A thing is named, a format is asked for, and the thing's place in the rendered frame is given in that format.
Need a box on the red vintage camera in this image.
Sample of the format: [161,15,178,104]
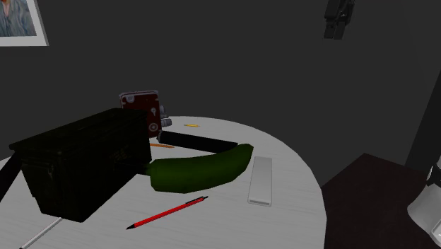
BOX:
[118,90,172,139]

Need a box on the red pen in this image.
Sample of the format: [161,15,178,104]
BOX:
[125,195,210,231]

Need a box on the white remote control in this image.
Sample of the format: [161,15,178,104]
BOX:
[247,156,274,208]

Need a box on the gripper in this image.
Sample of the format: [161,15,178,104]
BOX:
[323,0,356,41]

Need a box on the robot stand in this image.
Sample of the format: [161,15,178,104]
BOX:
[320,153,441,249]

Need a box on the white framed wall picture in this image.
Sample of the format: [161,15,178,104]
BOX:
[0,0,49,47]

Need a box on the white round table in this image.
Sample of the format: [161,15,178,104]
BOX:
[0,115,328,249]

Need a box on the dark green box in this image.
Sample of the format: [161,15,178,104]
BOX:
[8,107,153,224]

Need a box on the thin white stick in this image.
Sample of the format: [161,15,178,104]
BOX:
[18,216,64,249]

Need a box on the black cylinder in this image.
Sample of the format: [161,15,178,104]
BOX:
[157,130,239,154]

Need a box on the green cucumber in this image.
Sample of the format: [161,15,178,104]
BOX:
[144,143,254,195]

